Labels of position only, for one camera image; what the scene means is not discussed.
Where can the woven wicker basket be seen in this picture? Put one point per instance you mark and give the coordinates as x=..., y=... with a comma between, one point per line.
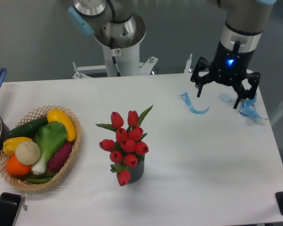
x=33, y=115

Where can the small light blue cap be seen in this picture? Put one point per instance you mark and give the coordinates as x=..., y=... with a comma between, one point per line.
x=225, y=97

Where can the clear pen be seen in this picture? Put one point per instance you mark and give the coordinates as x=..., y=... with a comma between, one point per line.
x=25, y=201

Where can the green bok choy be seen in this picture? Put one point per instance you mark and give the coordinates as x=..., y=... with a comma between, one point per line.
x=49, y=138

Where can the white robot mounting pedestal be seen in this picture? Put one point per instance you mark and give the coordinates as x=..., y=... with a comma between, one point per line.
x=118, y=62

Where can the curled blue tape strip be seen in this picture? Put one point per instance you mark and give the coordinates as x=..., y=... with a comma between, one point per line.
x=185, y=97

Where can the green pea pods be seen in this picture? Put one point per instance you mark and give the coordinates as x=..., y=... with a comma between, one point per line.
x=40, y=179

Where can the green cucumber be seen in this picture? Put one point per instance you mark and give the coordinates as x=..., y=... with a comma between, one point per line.
x=28, y=129

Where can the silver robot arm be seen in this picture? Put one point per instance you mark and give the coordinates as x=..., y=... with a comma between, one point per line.
x=117, y=28

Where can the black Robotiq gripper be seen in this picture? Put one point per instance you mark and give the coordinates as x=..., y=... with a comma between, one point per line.
x=231, y=63

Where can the tangled blue tape strip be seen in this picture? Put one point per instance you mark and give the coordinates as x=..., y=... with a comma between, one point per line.
x=248, y=109

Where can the black smartphone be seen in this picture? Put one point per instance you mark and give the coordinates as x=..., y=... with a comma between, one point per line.
x=9, y=208

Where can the orange fruit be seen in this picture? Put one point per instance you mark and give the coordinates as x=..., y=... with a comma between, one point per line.
x=15, y=168

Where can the cream steamed bun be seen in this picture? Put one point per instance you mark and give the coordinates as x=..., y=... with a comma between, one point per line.
x=27, y=152

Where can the dark grey ribbed vase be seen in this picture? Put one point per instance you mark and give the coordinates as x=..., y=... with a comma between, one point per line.
x=136, y=172

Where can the yellow bell pepper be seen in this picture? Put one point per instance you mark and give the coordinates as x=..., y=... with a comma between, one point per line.
x=10, y=145

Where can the red tulip bouquet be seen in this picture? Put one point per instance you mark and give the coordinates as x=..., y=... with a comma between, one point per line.
x=128, y=148

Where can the purple sweet potato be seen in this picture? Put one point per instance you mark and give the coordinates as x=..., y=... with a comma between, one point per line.
x=59, y=159

